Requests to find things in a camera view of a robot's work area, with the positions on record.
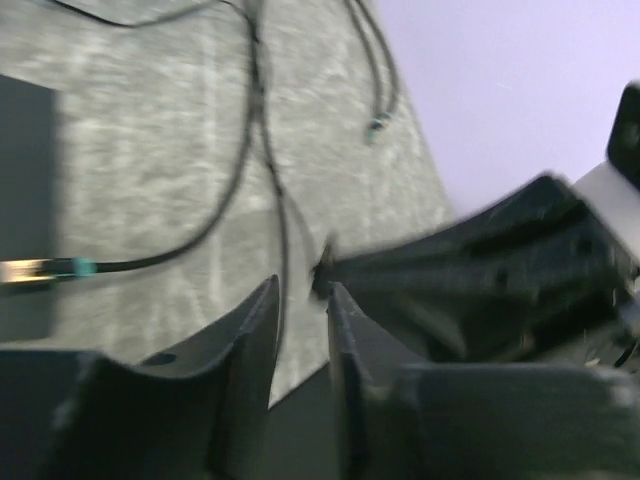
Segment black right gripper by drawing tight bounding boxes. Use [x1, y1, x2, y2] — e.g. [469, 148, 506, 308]
[312, 174, 639, 362]

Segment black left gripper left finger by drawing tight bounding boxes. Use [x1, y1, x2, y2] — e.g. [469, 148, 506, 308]
[1, 277, 280, 479]

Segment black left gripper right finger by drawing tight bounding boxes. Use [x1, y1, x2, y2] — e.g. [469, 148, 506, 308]
[327, 285, 639, 479]

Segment black patch cable teal plug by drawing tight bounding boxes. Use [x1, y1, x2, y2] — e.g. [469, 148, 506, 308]
[0, 0, 311, 301]

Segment black switch box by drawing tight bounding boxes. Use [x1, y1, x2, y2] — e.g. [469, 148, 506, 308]
[1, 76, 58, 342]

